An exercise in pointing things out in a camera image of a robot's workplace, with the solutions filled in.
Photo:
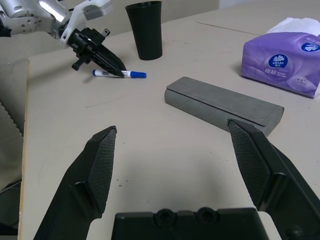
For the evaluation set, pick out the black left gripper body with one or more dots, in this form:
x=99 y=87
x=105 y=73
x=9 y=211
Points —
x=87 y=42

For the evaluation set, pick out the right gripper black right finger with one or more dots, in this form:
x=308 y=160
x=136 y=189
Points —
x=275 y=180

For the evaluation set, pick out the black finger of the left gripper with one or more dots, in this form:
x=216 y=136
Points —
x=112 y=57
x=105 y=63

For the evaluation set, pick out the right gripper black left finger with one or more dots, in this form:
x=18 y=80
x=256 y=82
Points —
x=82 y=190

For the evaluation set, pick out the blue-capped white marker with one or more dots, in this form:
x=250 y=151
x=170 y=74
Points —
x=135 y=74

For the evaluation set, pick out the grey glasses case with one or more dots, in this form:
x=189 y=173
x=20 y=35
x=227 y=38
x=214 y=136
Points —
x=212 y=100

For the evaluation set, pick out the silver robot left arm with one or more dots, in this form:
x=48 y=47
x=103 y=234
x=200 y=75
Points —
x=32 y=17

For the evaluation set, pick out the black plastic cup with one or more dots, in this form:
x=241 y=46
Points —
x=147 y=35

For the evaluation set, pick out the purple tissue pack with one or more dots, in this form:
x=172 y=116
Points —
x=275 y=50

